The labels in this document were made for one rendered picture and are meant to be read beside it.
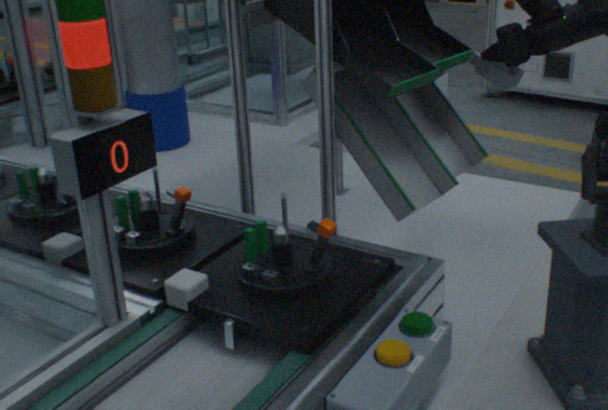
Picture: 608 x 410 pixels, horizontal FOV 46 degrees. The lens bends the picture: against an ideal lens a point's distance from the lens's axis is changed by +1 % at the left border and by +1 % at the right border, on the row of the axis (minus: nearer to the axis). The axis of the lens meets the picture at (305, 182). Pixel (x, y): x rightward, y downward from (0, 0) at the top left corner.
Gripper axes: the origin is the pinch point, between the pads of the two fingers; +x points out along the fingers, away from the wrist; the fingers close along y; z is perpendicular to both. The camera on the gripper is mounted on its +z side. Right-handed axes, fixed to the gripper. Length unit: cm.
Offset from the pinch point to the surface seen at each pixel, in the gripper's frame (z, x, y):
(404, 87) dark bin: -0.8, 7.9, 17.9
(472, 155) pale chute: -16.6, 16.9, -6.6
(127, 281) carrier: -15, 36, 57
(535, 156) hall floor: -61, 155, -266
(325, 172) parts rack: -9.7, 24.2, 23.8
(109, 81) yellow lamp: 10, 13, 63
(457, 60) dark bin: 0.8, 10.5, -1.5
